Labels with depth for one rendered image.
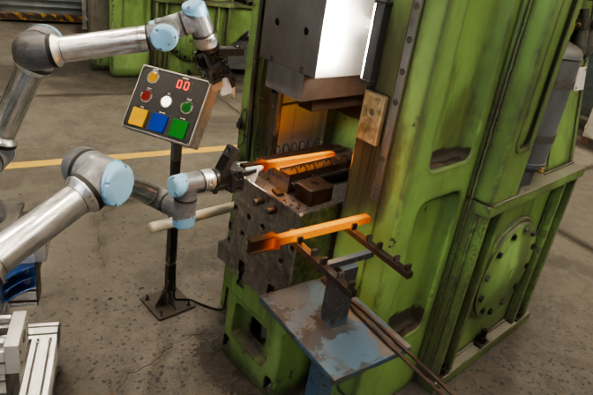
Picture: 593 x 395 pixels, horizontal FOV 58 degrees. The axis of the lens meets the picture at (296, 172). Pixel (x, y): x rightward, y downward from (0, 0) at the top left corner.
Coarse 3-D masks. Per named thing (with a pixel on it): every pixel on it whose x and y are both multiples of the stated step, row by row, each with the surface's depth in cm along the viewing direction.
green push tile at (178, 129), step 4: (176, 120) 217; (180, 120) 217; (172, 124) 217; (176, 124) 217; (180, 124) 216; (184, 124) 216; (188, 124) 215; (172, 128) 217; (176, 128) 216; (180, 128) 216; (184, 128) 215; (172, 132) 217; (176, 132) 216; (180, 132) 216; (184, 132) 215; (172, 136) 216; (176, 136) 216; (180, 136) 215; (184, 136) 215
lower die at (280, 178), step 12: (264, 156) 210; (276, 156) 212; (288, 156) 211; (336, 156) 216; (348, 156) 220; (276, 168) 199; (288, 168) 199; (300, 168) 201; (312, 168) 203; (324, 168) 206; (336, 168) 212; (276, 180) 201; (288, 180) 196; (336, 180) 215; (288, 192) 198
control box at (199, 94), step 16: (144, 64) 227; (144, 80) 226; (160, 80) 223; (176, 80) 221; (192, 80) 219; (160, 96) 222; (176, 96) 220; (192, 96) 218; (208, 96) 218; (128, 112) 225; (160, 112) 221; (176, 112) 218; (192, 112) 216; (208, 112) 221; (128, 128) 227; (144, 128) 221; (192, 128) 215; (192, 144) 217
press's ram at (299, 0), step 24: (288, 0) 179; (312, 0) 171; (336, 0) 169; (360, 0) 176; (264, 24) 190; (288, 24) 181; (312, 24) 172; (336, 24) 173; (360, 24) 181; (264, 48) 193; (288, 48) 183; (312, 48) 174; (336, 48) 178; (360, 48) 185; (312, 72) 176; (336, 72) 182; (360, 72) 190
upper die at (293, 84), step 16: (272, 64) 191; (272, 80) 192; (288, 80) 186; (304, 80) 181; (320, 80) 186; (336, 80) 191; (352, 80) 197; (304, 96) 184; (320, 96) 189; (336, 96) 195
